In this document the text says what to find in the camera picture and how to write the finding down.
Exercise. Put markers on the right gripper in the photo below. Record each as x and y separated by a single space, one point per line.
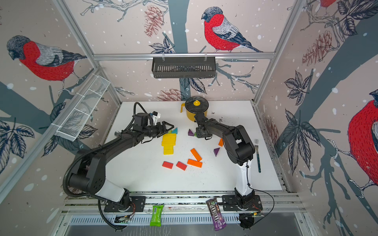
199 134

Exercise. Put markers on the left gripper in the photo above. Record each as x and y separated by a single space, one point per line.
164 129

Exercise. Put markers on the long yellow rectangle block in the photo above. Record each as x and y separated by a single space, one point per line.
171 135

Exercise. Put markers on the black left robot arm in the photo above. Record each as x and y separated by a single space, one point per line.
86 176

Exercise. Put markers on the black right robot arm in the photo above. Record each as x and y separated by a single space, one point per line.
240 151

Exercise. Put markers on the orange upright block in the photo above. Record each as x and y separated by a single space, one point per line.
196 155

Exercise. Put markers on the yellow pot with lid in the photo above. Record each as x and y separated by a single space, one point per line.
195 105

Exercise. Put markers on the orange slanted block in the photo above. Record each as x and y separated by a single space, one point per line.
194 163

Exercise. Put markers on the green snack packet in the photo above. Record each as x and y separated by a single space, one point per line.
156 216

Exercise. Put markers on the purple m&m candy packet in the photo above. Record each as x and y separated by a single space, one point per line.
217 218

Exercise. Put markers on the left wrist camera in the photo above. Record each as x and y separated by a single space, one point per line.
155 116

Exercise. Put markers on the fork with teal handle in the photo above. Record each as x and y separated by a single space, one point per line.
256 144

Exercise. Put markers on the black wire shelf basket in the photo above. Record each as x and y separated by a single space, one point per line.
184 67

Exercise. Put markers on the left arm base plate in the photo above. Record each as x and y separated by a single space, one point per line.
127 204

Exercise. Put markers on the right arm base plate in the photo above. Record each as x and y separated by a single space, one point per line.
237 203

